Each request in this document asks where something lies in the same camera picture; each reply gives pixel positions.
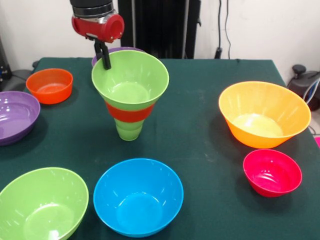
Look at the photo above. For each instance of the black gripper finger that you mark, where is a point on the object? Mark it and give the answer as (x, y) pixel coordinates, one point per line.
(105, 57)
(98, 50)

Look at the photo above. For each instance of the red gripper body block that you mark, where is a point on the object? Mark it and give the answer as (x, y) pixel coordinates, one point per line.
(97, 28)

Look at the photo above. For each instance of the small green bowl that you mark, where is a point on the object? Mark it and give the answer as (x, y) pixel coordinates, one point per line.
(132, 75)

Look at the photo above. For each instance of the red-orange bowl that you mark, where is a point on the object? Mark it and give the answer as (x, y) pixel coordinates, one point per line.
(130, 115)
(50, 87)

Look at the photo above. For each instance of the green cup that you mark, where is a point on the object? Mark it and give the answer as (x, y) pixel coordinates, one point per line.
(128, 131)

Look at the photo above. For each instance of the purple bowl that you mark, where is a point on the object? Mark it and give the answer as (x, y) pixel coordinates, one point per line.
(15, 117)
(125, 48)

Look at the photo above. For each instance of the blue bowl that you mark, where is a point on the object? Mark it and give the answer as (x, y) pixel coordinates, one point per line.
(138, 200)

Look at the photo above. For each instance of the black grey base foot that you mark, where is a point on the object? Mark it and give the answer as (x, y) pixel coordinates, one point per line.
(302, 85)
(15, 80)

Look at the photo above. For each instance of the dark green table cloth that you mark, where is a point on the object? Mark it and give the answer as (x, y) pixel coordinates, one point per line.
(187, 140)

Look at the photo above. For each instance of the large green bowl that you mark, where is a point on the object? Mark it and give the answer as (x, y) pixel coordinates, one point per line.
(42, 205)

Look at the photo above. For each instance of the large orange bowl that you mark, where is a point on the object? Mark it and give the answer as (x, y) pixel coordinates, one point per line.
(262, 117)

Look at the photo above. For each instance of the pink bowl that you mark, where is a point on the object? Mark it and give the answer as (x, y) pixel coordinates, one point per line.
(272, 175)

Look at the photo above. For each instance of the black pedestal column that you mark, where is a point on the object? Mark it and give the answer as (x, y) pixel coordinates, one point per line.
(160, 22)

